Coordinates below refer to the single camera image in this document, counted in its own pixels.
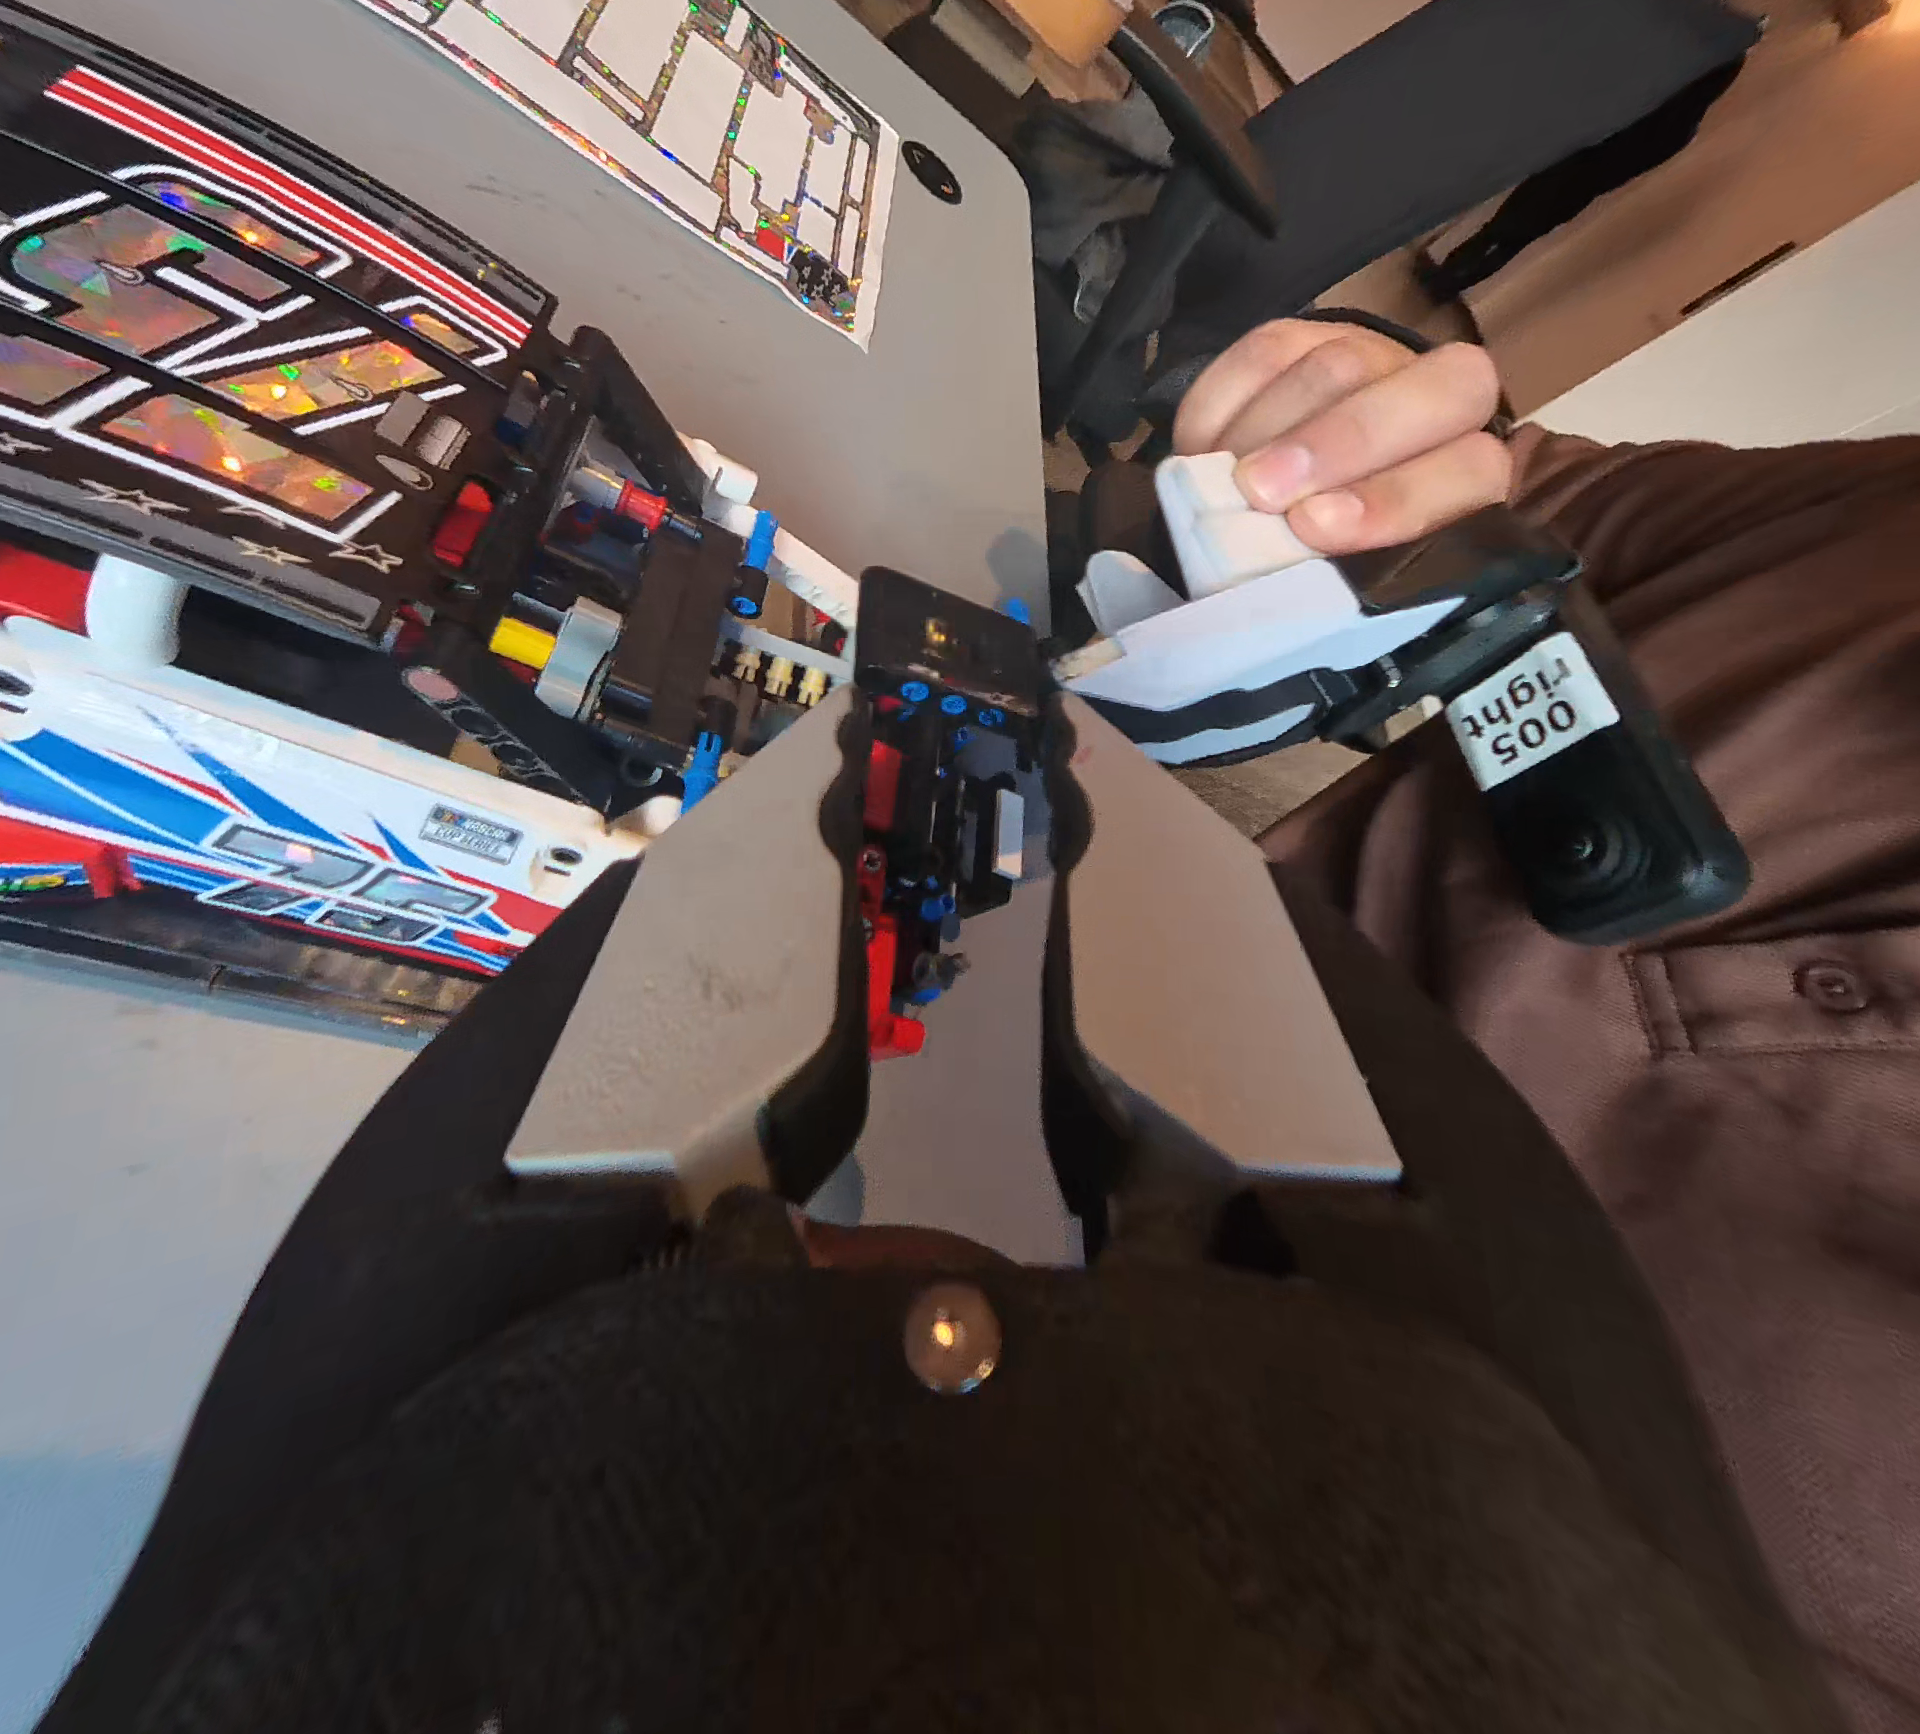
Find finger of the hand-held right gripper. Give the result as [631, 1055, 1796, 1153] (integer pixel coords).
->
[1050, 549, 1453, 713]
[1116, 691, 1360, 773]

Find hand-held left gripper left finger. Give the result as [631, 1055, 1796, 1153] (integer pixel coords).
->
[503, 686, 876, 1205]

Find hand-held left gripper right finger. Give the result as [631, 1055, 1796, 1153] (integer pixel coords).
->
[1042, 691, 1408, 1227]

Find toy car chassis parts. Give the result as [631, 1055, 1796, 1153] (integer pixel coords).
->
[682, 564, 1053, 1065]

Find black brick assembly blue pins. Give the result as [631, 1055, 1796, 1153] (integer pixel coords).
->
[852, 567, 1048, 732]

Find red toy race car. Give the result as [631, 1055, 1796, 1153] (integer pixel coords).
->
[0, 0, 864, 1033]

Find person's right forearm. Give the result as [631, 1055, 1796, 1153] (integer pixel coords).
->
[1501, 421, 1920, 717]

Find light grey desk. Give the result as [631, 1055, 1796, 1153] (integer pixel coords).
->
[0, 0, 1053, 1723]

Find person's brown sweater torso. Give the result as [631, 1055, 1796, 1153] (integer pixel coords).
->
[1260, 595, 1920, 1734]

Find holographic sticker sheet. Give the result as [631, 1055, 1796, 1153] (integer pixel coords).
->
[145, 0, 903, 353]

